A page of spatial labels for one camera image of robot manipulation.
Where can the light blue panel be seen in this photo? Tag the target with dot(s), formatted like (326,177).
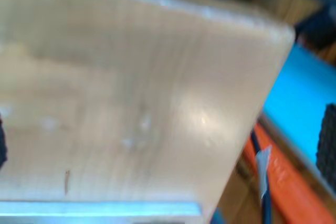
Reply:
(299,90)

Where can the silver aluminium rail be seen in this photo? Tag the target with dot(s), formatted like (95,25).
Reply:
(99,209)

